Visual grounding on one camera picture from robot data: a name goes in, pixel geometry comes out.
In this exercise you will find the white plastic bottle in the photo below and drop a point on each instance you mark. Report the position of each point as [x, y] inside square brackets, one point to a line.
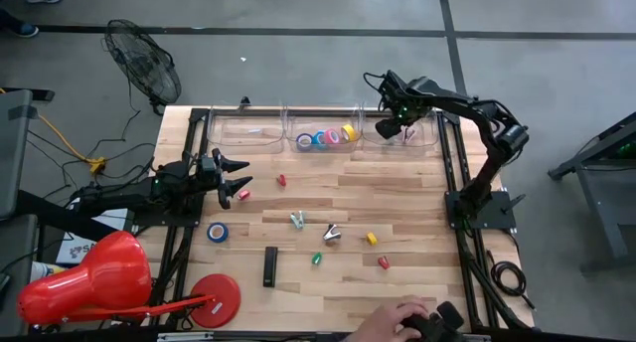
[42, 271]

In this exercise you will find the purple tape roll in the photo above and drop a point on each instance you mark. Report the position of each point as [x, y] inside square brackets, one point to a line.
[298, 143]

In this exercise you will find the red mini stapler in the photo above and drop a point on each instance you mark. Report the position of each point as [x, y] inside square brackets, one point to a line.
[383, 262]
[281, 181]
[243, 195]

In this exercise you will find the clear plastic bin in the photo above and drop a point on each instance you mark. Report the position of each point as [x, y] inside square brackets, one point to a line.
[427, 138]
[248, 133]
[323, 118]

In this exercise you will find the grey metal mounting rail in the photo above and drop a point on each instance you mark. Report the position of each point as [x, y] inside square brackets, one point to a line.
[248, 337]

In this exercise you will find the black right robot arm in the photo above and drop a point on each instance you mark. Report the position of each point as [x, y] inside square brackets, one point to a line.
[489, 168]

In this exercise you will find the yellow mini stapler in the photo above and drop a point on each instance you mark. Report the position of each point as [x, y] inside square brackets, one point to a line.
[371, 239]

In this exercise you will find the black handheld device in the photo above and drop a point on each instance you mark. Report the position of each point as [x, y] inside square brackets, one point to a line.
[442, 322]

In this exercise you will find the yellow tape roll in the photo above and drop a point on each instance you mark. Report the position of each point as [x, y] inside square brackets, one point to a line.
[344, 133]

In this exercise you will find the teal staple remover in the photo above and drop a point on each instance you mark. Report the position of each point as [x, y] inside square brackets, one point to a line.
[297, 221]

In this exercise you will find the dark blue tape roll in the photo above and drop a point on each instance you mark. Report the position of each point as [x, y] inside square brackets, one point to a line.
[210, 232]

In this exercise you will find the pink tape roll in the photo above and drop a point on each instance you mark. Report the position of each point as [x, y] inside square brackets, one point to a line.
[326, 137]

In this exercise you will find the green mini stapler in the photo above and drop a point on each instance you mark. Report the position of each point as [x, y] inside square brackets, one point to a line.
[316, 258]

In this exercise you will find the light blue tape roll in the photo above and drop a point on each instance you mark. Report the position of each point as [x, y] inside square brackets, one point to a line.
[317, 134]

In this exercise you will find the red desk lamp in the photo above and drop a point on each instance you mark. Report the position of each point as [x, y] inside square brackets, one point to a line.
[99, 277]

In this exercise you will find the long black stapler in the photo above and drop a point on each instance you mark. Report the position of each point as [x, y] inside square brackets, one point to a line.
[270, 267]

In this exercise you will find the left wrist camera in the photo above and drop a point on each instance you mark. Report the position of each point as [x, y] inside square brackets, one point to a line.
[207, 162]

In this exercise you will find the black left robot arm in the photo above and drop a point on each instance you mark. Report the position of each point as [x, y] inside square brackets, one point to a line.
[129, 193]

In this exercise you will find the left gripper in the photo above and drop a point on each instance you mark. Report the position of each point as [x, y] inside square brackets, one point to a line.
[211, 181]

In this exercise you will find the black floor fan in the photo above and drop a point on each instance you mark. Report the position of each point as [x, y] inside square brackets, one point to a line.
[143, 61]

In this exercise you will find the white printed box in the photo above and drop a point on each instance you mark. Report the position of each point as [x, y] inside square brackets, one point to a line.
[79, 250]

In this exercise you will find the grey storage case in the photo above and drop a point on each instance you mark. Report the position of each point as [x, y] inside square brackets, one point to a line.
[15, 252]
[12, 153]

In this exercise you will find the person's hand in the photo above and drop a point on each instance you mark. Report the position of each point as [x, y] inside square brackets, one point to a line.
[382, 322]

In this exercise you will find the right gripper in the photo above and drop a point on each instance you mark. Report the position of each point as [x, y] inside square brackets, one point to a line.
[405, 106]

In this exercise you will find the grey metal cart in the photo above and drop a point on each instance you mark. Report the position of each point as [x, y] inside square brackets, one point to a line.
[596, 208]

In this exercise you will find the black table clamp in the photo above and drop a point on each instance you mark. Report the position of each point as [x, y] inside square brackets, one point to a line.
[244, 103]

